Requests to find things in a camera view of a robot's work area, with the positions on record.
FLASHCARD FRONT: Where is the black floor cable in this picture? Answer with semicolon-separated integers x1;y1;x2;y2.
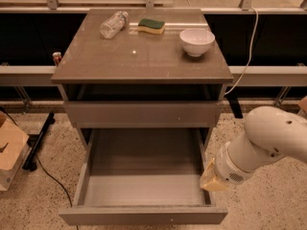
0;105;80;230

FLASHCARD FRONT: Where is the black stand leg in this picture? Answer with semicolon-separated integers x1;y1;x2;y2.
22;112;55;172
226;96;243;119

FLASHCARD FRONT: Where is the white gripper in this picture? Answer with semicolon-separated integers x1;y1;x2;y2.
200;142;253;192

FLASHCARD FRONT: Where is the grey drawer cabinet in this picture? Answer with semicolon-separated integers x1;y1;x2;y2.
52;9;233;144

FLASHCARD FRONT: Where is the green yellow sponge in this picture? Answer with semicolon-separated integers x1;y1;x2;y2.
137;18;165;35

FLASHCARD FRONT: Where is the red soda can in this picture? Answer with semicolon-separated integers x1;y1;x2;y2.
53;52;61;66

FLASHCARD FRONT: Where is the clear plastic bottle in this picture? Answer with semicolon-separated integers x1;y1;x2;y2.
100;11;129;39

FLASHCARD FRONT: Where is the cardboard box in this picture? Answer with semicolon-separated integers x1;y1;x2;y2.
0;113;29;191

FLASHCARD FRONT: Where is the cardboard box right edge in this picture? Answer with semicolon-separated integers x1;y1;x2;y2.
297;96;307;118

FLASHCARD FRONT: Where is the white cable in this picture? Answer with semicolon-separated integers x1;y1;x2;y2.
224;7;259;97

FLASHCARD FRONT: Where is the black stand leg right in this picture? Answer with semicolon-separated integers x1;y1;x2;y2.
226;96;243;119

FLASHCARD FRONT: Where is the black stand leg left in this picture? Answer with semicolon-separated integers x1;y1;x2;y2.
22;112;55;172

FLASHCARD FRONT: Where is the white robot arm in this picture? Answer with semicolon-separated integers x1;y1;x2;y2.
200;106;307;192

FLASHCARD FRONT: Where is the grey drawer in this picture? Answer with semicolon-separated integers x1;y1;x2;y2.
64;101;222;128
59;128;227;225

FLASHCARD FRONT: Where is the white bowl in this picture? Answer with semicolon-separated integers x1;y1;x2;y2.
179;29;215;57

